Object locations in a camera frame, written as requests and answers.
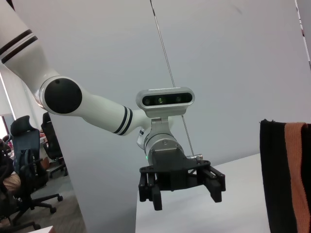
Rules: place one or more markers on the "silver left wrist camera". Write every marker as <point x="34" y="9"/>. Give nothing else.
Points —
<point x="165" y="99"/>

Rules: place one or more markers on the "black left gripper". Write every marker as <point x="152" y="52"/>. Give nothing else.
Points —
<point x="175" y="167"/>

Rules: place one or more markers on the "black office chair with headrest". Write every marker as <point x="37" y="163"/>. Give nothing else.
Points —
<point x="24" y="145"/>

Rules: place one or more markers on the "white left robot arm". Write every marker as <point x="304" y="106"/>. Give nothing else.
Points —
<point x="102" y="109"/>

